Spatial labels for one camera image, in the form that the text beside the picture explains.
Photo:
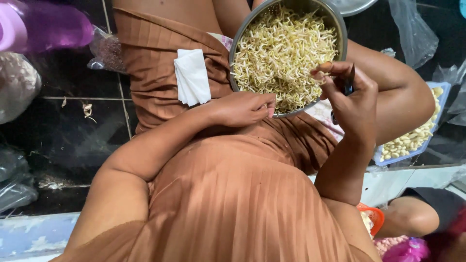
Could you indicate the person's right hand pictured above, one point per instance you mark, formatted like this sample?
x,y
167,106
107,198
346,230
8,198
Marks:
x,y
355,105

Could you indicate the person's left hand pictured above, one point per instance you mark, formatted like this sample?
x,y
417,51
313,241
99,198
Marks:
x,y
236,109

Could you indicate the person's left fingers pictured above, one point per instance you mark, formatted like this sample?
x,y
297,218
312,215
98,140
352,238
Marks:
x,y
267,103

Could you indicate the single bean sprout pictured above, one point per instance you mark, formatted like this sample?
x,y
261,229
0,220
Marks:
x,y
322,75

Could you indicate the heap of bean sprouts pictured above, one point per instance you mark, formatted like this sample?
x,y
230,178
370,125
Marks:
x,y
280,58

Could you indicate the white folded tissue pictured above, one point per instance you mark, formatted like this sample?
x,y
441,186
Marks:
x,y
192,76

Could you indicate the brown pleated dress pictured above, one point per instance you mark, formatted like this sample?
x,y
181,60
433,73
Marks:
x,y
233,196

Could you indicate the metal colander bowl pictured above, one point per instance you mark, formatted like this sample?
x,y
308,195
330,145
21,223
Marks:
x,y
330,15

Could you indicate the steel bowl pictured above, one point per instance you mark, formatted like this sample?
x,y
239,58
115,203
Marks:
x,y
351,7

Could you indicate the person's right leg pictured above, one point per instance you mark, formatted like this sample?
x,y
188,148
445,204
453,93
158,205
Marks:
x,y
396,94

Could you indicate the person's leg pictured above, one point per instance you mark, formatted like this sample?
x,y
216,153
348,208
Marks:
x,y
171,12
396,94

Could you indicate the person's left leg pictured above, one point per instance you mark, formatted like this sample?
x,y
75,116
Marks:
x,y
171,12

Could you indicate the orange plastic basket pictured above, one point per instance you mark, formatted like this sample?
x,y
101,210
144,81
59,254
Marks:
x,y
376,216

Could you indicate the tall clear plastic bag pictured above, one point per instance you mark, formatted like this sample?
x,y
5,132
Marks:
x,y
413,34

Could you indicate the clear bag of brown bits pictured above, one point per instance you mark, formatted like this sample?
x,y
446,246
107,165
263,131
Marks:
x,y
108,52

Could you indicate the blue plastic tray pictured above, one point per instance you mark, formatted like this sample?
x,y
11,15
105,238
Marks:
x,y
442,100

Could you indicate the garlic peel scraps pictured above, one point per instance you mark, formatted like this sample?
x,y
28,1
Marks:
x,y
87,110

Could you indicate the wrinkled clear plastic bag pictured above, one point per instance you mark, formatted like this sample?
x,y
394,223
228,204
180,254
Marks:
x,y
455,98

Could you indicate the pink plastic bag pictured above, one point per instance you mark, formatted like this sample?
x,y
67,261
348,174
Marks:
x,y
407,251

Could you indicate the purple plastic container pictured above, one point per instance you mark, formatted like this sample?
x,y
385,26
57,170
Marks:
x,y
47,25

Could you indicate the pale filled plastic bag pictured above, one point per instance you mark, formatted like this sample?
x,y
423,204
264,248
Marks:
x,y
16,85

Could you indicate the crumpled clear plastic bag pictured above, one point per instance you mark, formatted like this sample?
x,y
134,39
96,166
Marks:
x,y
14,182

